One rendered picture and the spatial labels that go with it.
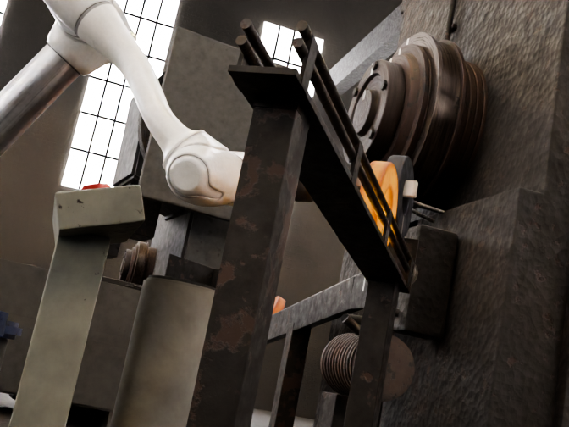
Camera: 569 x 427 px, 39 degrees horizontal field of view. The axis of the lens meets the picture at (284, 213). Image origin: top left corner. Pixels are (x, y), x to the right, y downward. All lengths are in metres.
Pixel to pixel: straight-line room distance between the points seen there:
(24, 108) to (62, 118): 10.34
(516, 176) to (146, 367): 0.96
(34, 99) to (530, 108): 1.11
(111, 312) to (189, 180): 2.87
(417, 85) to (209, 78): 2.89
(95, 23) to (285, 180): 0.97
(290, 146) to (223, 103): 3.90
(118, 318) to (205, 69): 1.54
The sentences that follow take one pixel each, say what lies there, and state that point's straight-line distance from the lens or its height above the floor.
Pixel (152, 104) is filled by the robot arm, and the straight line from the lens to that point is 1.52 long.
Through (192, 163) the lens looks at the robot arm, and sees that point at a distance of 1.37.
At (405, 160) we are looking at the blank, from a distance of 1.47.
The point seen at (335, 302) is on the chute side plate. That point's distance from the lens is 2.16.
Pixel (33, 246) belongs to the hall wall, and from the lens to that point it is 11.91.
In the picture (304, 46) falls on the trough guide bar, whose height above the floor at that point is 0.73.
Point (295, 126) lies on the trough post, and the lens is 0.84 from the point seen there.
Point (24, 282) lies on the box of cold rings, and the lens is 4.17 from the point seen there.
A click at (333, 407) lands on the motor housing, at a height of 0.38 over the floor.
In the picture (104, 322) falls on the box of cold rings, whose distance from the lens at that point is 4.20.
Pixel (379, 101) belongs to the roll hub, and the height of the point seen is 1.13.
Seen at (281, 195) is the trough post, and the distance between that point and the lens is 0.82.
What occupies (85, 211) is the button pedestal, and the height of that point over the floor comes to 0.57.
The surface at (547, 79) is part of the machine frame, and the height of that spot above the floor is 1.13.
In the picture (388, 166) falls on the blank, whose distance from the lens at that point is 1.32.
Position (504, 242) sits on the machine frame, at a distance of 1.65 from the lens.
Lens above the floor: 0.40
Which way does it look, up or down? 12 degrees up
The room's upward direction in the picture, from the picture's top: 11 degrees clockwise
